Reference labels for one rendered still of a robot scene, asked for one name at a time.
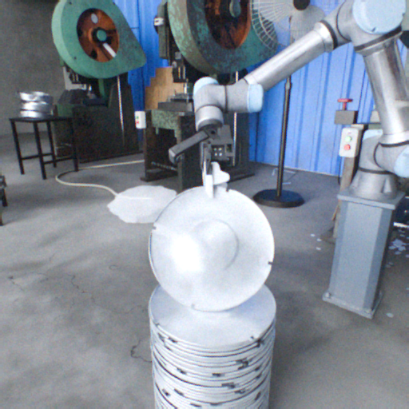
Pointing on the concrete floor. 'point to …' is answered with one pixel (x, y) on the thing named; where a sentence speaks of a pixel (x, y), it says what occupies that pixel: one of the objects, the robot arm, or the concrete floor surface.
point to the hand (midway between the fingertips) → (208, 194)
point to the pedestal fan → (296, 16)
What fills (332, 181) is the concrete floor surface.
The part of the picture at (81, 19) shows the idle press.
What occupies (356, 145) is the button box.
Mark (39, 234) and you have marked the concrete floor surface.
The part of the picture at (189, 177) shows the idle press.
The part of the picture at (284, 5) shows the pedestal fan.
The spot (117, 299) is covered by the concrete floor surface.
